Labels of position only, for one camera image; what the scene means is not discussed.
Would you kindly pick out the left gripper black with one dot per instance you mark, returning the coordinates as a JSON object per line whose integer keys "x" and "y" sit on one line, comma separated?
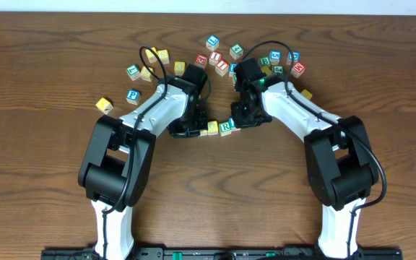
{"x": 190, "y": 128}

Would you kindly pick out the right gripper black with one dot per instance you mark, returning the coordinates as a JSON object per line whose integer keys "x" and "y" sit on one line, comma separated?
{"x": 244, "y": 118}

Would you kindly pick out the yellow o block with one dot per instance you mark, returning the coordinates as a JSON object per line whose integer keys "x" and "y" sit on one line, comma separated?
{"x": 179, "y": 68}
{"x": 212, "y": 128}

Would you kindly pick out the green R block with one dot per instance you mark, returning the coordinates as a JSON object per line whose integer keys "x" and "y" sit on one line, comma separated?
{"x": 225, "y": 128}

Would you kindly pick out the blue l block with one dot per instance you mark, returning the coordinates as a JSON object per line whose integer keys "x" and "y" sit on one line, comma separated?
{"x": 232, "y": 125}
{"x": 212, "y": 42}

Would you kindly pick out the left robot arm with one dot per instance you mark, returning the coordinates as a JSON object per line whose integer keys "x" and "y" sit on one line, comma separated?
{"x": 117, "y": 162}

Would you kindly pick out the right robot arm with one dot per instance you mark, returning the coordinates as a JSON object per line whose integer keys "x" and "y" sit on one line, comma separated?
{"x": 341, "y": 166}

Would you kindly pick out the yellow block right cluster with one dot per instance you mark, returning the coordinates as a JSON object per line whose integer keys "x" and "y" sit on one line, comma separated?
{"x": 266, "y": 70}

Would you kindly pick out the blue D block centre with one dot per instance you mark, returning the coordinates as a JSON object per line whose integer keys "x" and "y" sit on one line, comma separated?
{"x": 231, "y": 69}

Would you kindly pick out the blue d block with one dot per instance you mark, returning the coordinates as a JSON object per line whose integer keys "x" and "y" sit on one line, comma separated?
{"x": 293, "y": 57}
{"x": 231, "y": 69}

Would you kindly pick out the green J block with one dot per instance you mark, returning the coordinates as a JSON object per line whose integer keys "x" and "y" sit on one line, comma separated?
{"x": 278, "y": 69}

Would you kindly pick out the red I block lower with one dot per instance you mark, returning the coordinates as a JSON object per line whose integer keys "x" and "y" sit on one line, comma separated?
{"x": 222, "y": 67}

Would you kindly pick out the red i block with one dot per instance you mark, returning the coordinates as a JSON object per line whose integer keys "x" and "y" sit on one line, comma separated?
{"x": 222, "y": 67}
{"x": 214, "y": 58}

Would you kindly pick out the green B block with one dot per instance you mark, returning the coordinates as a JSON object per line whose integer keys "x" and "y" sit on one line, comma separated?
{"x": 264, "y": 61}

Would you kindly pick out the red E block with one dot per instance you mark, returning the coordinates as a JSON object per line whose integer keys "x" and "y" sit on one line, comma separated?
{"x": 201, "y": 61}

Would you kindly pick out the yellow block far right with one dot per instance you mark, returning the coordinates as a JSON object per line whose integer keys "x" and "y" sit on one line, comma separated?
{"x": 305, "y": 93}

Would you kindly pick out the blue 5 block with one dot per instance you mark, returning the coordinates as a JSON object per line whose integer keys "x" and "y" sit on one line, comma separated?
{"x": 275, "y": 57}

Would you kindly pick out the green 4 block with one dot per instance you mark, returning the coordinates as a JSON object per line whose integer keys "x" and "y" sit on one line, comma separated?
{"x": 236, "y": 51}

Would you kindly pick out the red I block upper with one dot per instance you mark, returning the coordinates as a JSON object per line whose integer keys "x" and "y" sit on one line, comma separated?
{"x": 214, "y": 58}

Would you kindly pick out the blue P block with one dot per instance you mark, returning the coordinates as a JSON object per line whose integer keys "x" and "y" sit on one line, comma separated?
{"x": 133, "y": 97}

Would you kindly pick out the yellow S block left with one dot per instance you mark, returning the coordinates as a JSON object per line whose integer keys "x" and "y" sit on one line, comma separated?
{"x": 147, "y": 73}

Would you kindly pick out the yellow s block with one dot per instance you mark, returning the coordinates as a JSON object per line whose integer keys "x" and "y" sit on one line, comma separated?
{"x": 163, "y": 55}
{"x": 147, "y": 73}

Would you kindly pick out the yellow S block top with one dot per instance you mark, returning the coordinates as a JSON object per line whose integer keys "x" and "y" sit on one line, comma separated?
{"x": 163, "y": 55}

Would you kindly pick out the blue D block right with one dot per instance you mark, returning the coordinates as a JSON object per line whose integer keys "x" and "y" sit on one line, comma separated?
{"x": 293, "y": 57}

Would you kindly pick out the yellow block top left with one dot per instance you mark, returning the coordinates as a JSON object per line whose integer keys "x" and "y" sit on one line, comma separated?
{"x": 151, "y": 54}

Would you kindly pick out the green 7 block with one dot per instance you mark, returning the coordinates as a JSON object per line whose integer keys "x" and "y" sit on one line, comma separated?
{"x": 133, "y": 72}

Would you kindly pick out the blue L block top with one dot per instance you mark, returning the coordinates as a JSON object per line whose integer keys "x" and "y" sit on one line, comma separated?
{"x": 212, "y": 42}

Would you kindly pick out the yellow K block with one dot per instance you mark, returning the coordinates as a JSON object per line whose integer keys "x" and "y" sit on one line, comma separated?
{"x": 104, "y": 105}

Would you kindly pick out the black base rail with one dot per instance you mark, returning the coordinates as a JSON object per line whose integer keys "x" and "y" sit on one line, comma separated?
{"x": 291, "y": 252}

